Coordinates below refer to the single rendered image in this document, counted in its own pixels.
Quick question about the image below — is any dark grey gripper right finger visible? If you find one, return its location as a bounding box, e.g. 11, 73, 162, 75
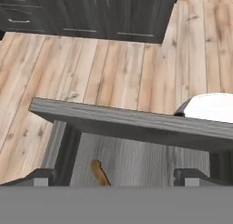
173, 168, 233, 188

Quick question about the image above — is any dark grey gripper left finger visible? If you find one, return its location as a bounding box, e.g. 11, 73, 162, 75
2, 168, 57, 188

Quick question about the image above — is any white round object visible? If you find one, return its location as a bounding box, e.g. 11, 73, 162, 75
174, 92, 233, 124

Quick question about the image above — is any dark grey cupboard run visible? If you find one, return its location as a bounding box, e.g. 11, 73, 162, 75
0, 0, 180, 45

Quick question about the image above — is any brass drawer handle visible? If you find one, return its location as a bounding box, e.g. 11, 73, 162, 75
90, 158, 111, 188

